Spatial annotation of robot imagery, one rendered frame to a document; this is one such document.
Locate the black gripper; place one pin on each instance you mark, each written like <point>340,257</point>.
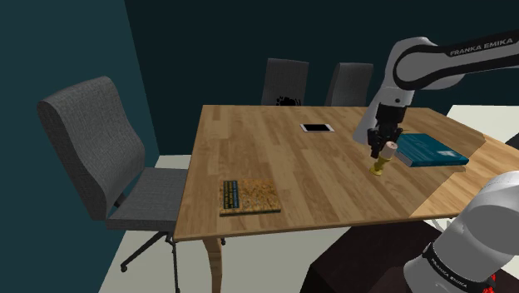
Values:
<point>390,117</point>

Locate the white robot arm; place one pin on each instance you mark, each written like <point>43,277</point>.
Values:
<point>482,227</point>

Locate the yellow bottle with beige cap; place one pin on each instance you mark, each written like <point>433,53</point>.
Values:
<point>383,161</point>

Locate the teal book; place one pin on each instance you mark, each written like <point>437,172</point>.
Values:
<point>428,151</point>

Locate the white tablet with black screen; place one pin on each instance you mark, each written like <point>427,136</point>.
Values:
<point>317,128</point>

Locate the grey dining chair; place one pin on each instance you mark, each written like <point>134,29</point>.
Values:
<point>284,79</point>
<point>348,83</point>

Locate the wooden table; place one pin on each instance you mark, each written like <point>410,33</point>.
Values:
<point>292,166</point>

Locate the black jagged object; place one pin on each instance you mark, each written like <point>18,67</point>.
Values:
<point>288,101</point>

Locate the dark robot stand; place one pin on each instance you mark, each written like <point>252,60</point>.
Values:
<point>356,259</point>

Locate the yellow-brown patterned book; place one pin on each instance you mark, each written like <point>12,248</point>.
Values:
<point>251,197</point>

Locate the large grey swivel chair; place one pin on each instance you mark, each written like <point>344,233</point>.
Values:
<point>97,142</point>

